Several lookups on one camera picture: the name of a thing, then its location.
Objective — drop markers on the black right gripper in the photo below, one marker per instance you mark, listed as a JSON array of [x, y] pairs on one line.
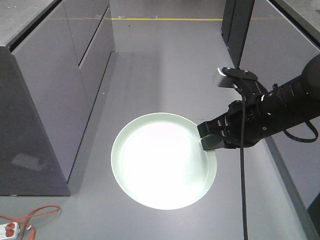
[[229, 127]]

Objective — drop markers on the pale green round plate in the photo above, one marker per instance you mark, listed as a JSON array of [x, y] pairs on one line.
[[158, 160]]

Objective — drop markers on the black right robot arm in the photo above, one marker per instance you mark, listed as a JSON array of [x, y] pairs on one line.
[[262, 113]]

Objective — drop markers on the dark grey pillar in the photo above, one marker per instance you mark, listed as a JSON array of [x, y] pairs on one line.
[[235, 24]]

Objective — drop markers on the dark grey cabinet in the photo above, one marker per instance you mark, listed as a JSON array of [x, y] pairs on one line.
[[53, 57]]

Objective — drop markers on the white orange power strip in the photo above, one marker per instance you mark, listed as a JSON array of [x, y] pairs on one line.
[[9, 231]]

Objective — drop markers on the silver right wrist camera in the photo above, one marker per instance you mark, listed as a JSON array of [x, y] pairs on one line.
[[222, 80]]

